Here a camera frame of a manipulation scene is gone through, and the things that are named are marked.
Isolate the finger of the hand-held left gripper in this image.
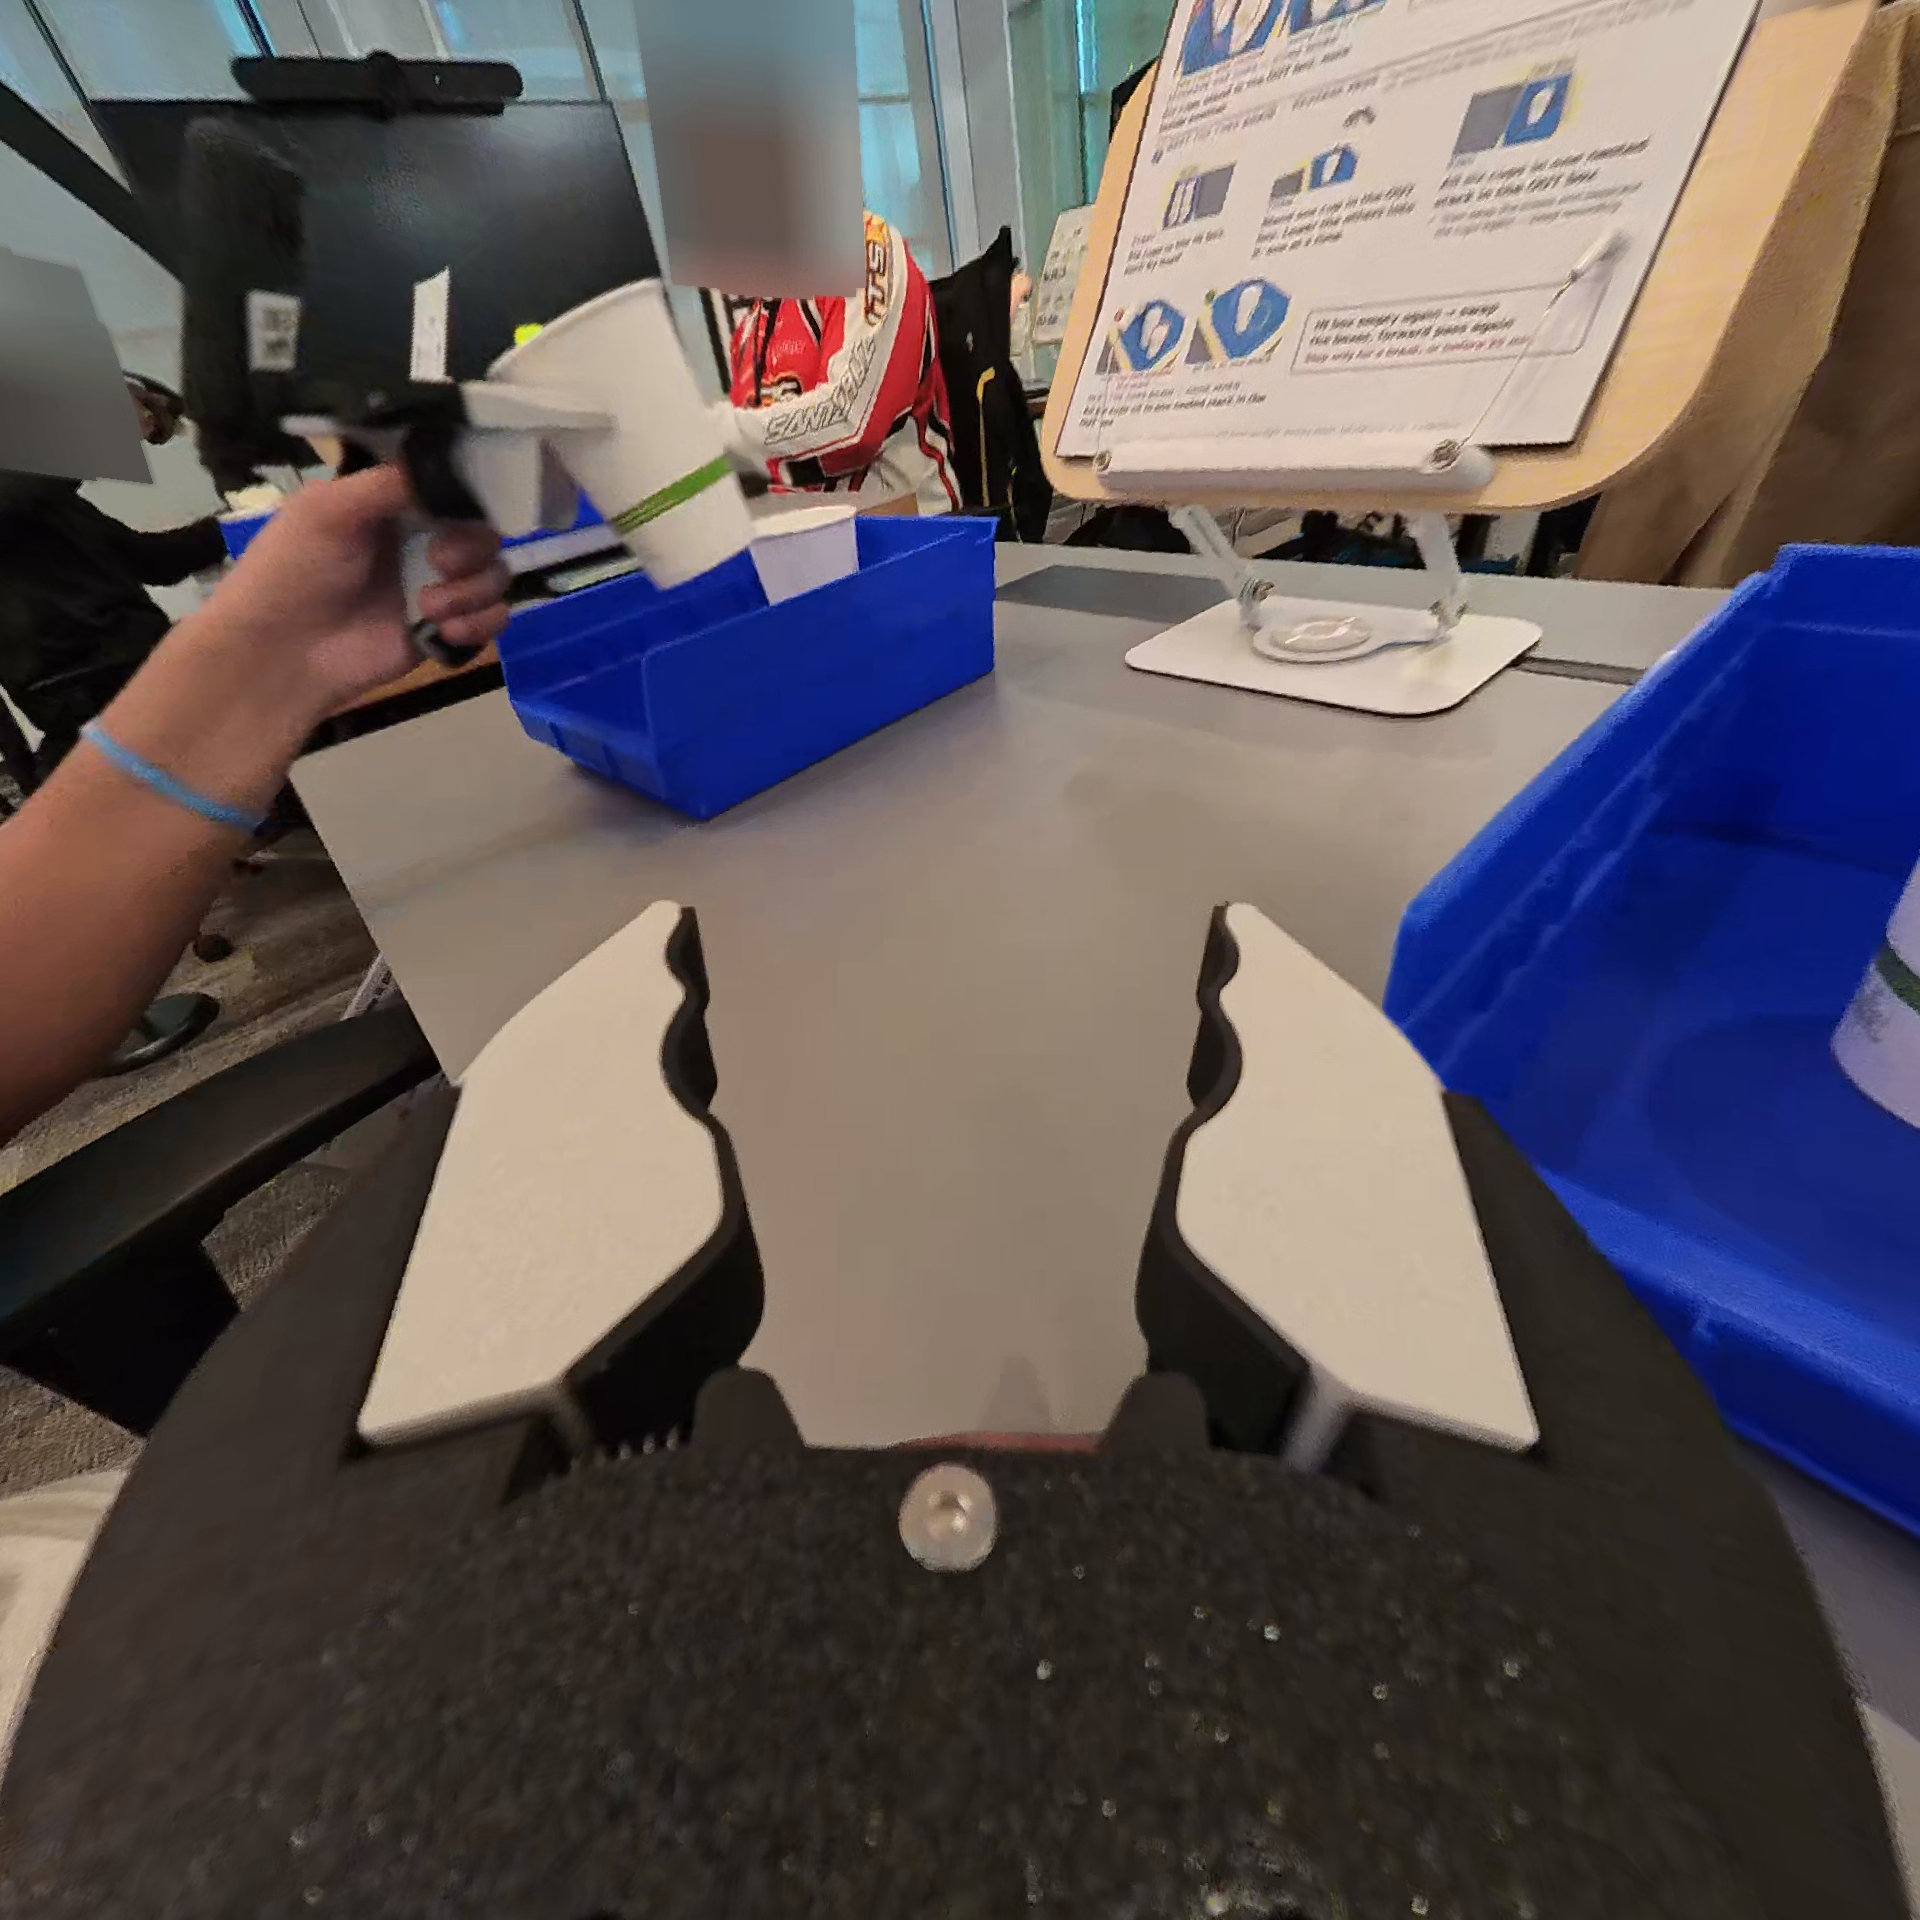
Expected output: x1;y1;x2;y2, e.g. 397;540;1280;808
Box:
454;382;620;530

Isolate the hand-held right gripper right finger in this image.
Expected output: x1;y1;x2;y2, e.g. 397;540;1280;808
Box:
1137;902;1542;1473

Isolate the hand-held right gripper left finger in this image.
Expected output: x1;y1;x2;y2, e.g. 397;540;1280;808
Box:
353;902;769;1460

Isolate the green-banded white paper cup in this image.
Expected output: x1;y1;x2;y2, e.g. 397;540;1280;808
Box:
488;280;758;589
751;504;862;608
1832;860;1920;1129

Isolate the blue plastic bin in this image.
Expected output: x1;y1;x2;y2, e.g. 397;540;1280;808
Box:
497;515;999;822
1382;543;1920;1538

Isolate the person's left forearm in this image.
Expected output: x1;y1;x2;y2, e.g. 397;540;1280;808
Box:
0;660;303;1143

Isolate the person's left hand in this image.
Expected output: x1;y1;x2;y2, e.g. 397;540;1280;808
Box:
157;464;515;784

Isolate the large black monitor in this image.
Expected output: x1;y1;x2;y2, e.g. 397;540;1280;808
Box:
89;52;670;504

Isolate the black jacket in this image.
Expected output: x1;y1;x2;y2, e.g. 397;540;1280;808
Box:
932;225;1055;543

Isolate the blue wristband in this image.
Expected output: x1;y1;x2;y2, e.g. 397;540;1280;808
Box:
82;724;269;835

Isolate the printed instruction sheet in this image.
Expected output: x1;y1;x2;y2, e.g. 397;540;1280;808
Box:
1055;0;1760;457

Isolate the wooden display board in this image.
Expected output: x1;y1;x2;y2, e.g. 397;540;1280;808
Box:
1040;0;1883;514

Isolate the beige cloth cover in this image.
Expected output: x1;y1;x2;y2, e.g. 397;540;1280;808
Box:
1576;0;1920;585

